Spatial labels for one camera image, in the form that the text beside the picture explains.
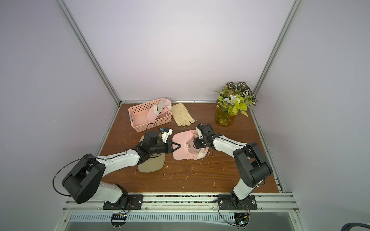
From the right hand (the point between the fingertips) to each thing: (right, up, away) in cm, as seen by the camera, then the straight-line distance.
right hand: (197, 139), depth 93 cm
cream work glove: (-12, +16, +18) cm, 27 cm away
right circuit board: (+21, -37, -22) cm, 48 cm away
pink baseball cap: (-7, -5, -9) cm, 12 cm away
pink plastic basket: (-46, +16, +18) cm, 52 cm away
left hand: (-10, -2, -12) cm, 16 cm away
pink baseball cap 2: (-27, +20, +14) cm, 36 cm away
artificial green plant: (+25, +27, -3) cm, 37 cm away
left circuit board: (-42, -38, -20) cm, 60 cm away
